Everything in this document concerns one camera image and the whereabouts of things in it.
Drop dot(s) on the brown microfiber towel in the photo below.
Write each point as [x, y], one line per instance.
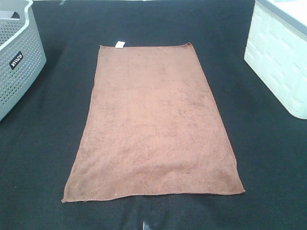
[153, 128]

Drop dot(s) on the white towel care tag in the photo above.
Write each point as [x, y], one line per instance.
[119, 44]

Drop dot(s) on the white plastic storage bin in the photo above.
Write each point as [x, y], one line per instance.
[276, 50]

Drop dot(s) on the grey perforated plastic basket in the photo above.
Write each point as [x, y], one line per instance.
[22, 56]

